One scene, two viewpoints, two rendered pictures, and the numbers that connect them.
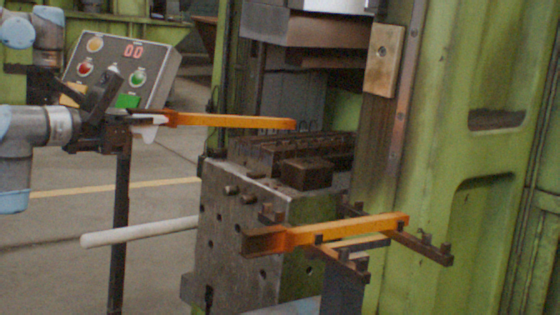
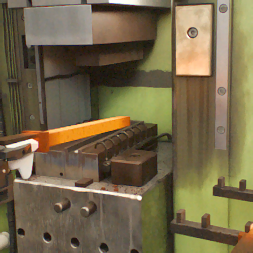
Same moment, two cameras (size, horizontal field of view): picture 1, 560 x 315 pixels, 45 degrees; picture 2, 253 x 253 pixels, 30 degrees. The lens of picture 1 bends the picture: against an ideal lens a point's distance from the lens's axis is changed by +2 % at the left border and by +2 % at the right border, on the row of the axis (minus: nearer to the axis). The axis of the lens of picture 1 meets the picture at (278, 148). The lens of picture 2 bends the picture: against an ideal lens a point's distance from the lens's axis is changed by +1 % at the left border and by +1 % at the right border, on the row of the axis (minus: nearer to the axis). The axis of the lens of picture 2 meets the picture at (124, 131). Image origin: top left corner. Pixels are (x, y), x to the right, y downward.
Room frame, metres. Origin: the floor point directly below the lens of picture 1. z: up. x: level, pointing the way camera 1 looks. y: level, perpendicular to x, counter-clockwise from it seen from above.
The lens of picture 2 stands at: (0.59, 0.39, 1.30)
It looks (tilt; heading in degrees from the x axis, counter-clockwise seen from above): 12 degrees down; 338
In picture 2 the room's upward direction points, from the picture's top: 2 degrees counter-clockwise
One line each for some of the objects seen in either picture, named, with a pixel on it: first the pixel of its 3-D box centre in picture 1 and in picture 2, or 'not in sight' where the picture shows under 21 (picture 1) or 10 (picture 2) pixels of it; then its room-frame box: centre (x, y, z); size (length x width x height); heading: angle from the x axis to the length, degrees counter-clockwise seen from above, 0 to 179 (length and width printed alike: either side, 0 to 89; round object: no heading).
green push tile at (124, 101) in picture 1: (127, 107); not in sight; (1.99, 0.47, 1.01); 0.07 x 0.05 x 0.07; 67
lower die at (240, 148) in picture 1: (304, 148); (102, 145); (1.92, -0.08, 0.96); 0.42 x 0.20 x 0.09; 132
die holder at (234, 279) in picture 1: (308, 237); (122, 227); (1.89, -0.12, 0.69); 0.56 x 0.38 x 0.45; 132
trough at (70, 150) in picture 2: (312, 138); (108, 134); (1.91, -0.09, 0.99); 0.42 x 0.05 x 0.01; 132
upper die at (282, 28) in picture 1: (320, 27); (97, 25); (1.92, -0.08, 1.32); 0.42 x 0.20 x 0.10; 132
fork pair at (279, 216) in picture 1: (314, 207); (214, 199); (1.32, -0.09, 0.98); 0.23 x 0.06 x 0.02; 127
